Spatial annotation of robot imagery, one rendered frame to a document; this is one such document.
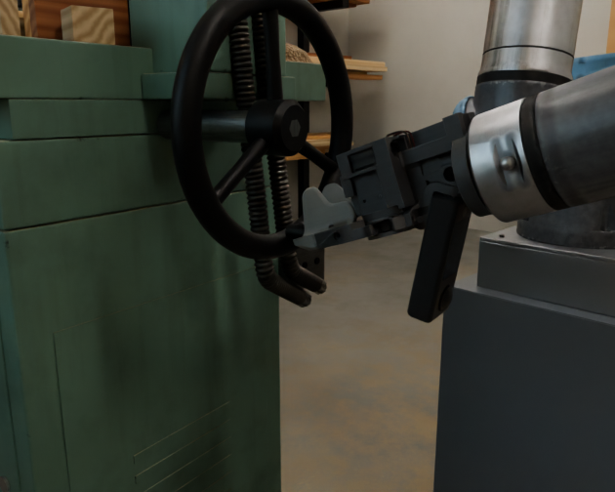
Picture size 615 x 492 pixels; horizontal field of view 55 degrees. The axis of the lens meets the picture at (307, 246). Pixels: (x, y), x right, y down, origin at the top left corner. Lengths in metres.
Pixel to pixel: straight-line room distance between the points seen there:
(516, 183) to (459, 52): 3.82
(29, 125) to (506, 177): 0.46
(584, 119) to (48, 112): 0.51
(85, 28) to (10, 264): 0.27
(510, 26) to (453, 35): 3.69
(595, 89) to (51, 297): 0.56
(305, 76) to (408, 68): 3.50
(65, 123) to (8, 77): 0.07
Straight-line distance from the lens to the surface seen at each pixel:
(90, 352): 0.75
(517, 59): 0.61
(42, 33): 0.78
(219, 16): 0.59
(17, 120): 0.67
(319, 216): 0.57
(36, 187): 0.68
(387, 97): 4.58
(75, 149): 0.70
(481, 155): 0.47
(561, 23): 0.63
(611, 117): 0.44
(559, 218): 0.95
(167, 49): 0.75
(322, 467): 1.50
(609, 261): 0.91
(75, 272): 0.72
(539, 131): 0.45
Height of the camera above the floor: 0.83
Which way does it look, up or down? 13 degrees down
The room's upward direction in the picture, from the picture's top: straight up
